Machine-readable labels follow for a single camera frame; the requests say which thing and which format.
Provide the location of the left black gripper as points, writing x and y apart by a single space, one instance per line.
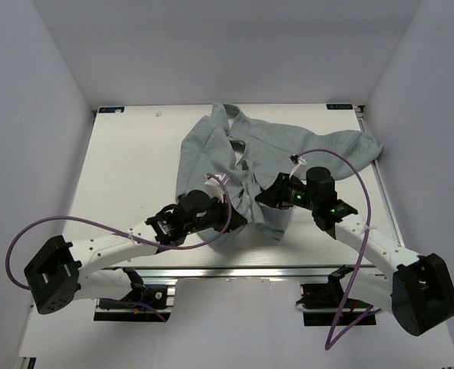
223 207

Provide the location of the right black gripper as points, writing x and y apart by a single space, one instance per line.
276 194

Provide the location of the grey zip-up jacket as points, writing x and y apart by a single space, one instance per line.
252 152

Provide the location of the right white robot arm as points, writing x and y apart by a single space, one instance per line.
417 290

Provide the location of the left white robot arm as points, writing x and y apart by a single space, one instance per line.
63 271

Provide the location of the right blue table sticker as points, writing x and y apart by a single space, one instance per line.
339 106

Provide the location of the blue table sticker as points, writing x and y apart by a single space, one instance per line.
339 106
110 110

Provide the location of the left blue table sticker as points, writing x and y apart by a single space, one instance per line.
110 110

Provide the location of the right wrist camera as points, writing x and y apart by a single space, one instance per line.
300 167

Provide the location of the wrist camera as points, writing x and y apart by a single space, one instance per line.
300 167
214 185

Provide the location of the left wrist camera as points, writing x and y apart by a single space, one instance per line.
214 185

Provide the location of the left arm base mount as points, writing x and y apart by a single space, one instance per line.
134 298

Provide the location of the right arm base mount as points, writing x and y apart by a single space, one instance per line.
319 302

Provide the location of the aluminium table frame rail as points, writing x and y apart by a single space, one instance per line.
297 272

